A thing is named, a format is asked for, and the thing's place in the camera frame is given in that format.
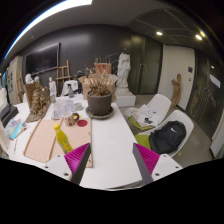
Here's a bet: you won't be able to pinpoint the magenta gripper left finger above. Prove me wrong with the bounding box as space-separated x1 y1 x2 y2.
64 143 91 185

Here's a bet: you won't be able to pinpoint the white chair far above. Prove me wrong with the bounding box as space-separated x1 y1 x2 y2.
123 93 172 132

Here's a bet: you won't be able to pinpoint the floral ceramic mug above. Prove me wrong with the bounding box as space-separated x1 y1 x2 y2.
64 112 80 127

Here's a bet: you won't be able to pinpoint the grey pot saucer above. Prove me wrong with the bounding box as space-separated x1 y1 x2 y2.
85 106 114 119

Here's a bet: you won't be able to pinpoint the white statue pedestal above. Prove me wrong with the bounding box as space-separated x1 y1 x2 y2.
115 87 136 107

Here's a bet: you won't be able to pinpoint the black backpack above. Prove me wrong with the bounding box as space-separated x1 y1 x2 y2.
149 121 186 154

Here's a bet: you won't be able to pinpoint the clear plastic bag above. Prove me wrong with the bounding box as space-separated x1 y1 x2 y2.
51 99 75 119

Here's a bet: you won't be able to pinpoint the small white figurine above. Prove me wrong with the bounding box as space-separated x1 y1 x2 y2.
49 77 57 96

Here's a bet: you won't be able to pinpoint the brown cardboard sheet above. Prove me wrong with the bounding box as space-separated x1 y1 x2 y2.
24 118 91 163

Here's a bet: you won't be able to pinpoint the wooden figure sculpture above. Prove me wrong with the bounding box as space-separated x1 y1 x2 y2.
171 74 181 107

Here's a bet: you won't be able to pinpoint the papers on chair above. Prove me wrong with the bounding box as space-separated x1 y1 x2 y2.
132 105 159 127

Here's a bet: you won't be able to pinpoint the white chair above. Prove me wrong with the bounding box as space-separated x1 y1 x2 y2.
123 93 172 132
135 110 194 157

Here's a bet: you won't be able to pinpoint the green folder on chair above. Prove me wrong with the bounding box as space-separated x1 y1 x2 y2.
135 135 150 149

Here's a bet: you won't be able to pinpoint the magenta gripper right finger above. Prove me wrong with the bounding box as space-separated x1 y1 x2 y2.
133 143 160 185

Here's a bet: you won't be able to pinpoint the wooden easel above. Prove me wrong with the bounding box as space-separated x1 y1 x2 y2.
54 59 73 97

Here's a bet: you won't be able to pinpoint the dark wall screen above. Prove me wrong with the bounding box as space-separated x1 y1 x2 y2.
26 43 60 74

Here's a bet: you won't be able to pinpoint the white chair near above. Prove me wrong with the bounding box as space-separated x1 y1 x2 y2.
135 110 194 157

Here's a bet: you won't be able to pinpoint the colourful booklet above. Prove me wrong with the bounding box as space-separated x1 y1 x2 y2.
5 119 22 140

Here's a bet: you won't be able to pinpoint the dark red round coaster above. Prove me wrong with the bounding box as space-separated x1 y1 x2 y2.
77 120 88 127

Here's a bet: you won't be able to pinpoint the grey pot with dried plant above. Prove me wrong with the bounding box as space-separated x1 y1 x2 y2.
85 77 114 117

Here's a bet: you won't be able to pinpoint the white headless statue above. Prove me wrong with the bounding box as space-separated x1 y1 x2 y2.
117 53 131 88

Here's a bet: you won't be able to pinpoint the yellow plastic drink bottle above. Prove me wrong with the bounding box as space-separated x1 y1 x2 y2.
53 124 73 154

